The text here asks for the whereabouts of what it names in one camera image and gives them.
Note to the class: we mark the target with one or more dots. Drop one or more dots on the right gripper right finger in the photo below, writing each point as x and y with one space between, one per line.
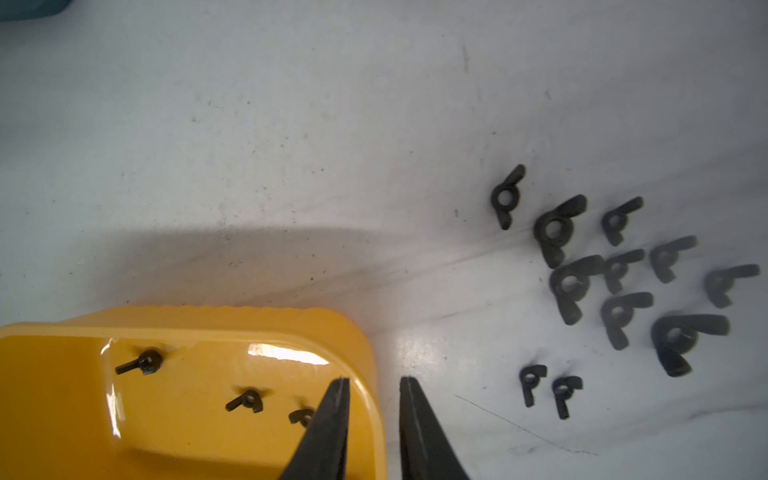
425 452

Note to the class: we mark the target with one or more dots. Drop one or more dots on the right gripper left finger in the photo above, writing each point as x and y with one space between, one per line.
322 451

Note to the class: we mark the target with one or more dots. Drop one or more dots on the black wing nut eleventh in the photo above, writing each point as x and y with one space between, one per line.
563 389

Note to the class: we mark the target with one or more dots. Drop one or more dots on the yellow plastic storage tray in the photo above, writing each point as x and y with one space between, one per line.
65 414

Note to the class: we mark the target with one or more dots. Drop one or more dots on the wing nut in tray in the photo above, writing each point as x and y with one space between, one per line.
249 399
148 362
302 416

